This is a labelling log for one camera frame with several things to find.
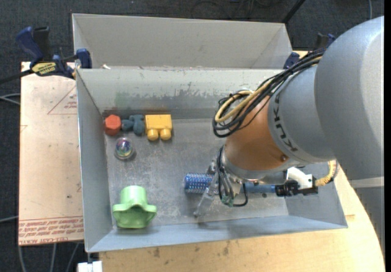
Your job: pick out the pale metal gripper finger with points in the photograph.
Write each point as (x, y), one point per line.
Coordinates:
(204, 200)
(211, 199)

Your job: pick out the blue round hairbrush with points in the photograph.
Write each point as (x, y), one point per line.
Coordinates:
(195, 182)

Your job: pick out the grey metal bin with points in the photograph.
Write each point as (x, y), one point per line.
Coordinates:
(171, 167)

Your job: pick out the light green plastic cup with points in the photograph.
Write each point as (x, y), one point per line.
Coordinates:
(133, 208)

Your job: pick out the yellow toy building brick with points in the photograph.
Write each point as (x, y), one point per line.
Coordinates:
(158, 125)

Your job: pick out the clear iridescent glass dome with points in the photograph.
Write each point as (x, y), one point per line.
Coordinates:
(124, 148)

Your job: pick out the dark teal toy figure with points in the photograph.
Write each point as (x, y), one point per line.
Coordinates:
(137, 125)

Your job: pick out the red-orange hexagonal block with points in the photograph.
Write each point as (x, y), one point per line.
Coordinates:
(112, 124)

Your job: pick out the brown cardboard board red print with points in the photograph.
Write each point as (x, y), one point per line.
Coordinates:
(49, 148)

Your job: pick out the black cylinder on white bracket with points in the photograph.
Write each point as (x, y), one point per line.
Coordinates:
(294, 188)

